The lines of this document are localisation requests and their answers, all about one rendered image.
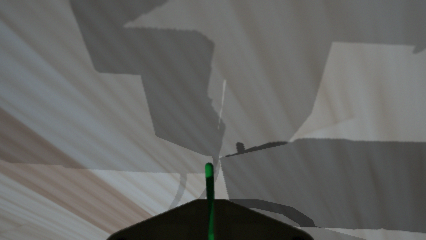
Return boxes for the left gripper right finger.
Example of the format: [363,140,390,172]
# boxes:
[213,199,314,240]

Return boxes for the green wire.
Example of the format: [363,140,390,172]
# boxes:
[205,163,215,240]

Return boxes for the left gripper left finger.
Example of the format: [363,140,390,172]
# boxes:
[107,199,208,240]

